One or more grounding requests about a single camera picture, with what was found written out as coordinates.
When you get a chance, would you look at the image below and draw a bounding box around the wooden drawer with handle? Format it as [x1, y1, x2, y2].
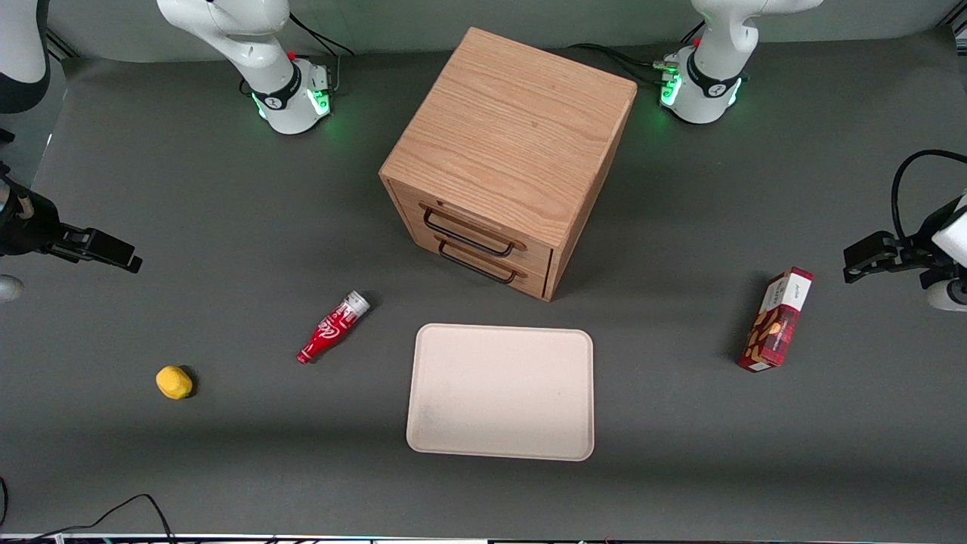
[388, 180, 556, 277]
[412, 223, 550, 300]

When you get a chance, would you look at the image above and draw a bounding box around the dark grey table cover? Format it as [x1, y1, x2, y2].
[0, 30, 967, 539]

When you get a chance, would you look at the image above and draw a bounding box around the beige rectangular tray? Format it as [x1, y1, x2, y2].
[406, 323, 595, 462]

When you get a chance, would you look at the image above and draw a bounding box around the black right arm base cable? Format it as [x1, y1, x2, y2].
[291, 11, 354, 57]

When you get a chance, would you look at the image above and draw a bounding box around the red cola bottle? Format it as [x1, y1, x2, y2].
[296, 291, 372, 365]

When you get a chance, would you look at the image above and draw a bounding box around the black cable at table edge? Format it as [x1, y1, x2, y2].
[23, 493, 178, 544]

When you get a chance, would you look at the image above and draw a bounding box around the red snack box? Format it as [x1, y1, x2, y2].
[737, 266, 814, 373]

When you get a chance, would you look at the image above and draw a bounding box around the black arm base cable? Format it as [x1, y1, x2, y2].
[567, 43, 669, 88]
[291, 11, 354, 57]

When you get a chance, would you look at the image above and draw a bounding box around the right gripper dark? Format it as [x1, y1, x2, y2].
[0, 175, 143, 274]

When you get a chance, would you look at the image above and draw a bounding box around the black looped gripper cable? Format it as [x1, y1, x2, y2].
[891, 150, 967, 244]

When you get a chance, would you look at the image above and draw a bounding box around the small yellow lemon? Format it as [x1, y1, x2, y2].
[156, 365, 194, 400]

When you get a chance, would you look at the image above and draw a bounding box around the black metal drawer handle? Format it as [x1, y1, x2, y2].
[436, 236, 526, 286]
[422, 202, 527, 258]

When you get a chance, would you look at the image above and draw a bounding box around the oak wooden drawer cabinet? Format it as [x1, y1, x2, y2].
[379, 27, 638, 303]

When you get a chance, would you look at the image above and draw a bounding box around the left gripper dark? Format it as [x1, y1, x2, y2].
[844, 208, 954, 289]

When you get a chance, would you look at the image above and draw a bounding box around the black left arm base cable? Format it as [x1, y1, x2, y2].
[567, 43, 669, 88]

